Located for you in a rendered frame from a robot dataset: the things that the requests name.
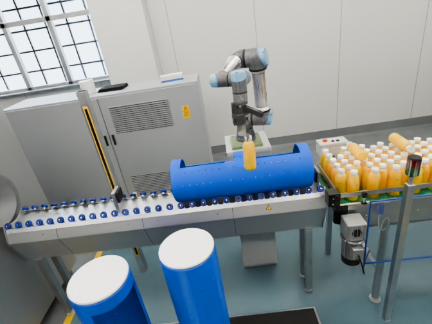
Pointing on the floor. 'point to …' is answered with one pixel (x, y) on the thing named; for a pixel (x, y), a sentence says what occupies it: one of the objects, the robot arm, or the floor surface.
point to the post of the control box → (328, 230)
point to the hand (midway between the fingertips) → (247, 137)
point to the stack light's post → (398, 249)
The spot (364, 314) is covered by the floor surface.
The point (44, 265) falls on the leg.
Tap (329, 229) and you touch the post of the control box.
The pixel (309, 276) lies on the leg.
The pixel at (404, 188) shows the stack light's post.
